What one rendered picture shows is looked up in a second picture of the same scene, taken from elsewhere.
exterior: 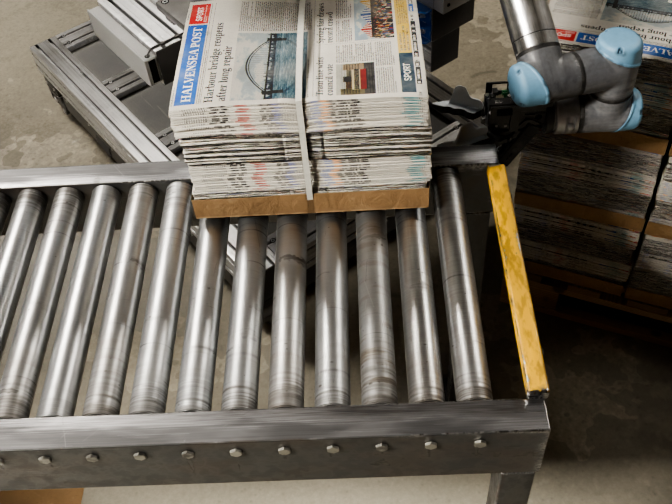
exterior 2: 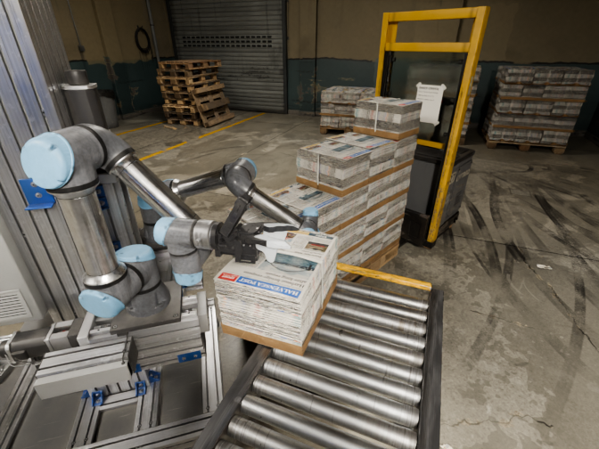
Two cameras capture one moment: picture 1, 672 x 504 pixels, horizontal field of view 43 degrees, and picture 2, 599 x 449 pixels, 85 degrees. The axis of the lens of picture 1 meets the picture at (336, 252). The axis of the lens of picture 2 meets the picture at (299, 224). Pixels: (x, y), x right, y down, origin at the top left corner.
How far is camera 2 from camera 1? 1.15 m
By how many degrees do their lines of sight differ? 57
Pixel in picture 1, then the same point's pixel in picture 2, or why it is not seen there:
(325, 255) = (345, 320)
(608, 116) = not seen: hidden behind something
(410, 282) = (369, 301)
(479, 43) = not seen: hidden behind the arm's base
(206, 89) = (293, 285)
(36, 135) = not seen: outside the picture
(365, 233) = (338, 305)
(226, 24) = (246, 270)
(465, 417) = (436, 306)
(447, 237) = (351, 285)
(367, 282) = (365, 312)
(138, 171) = (245, 376)
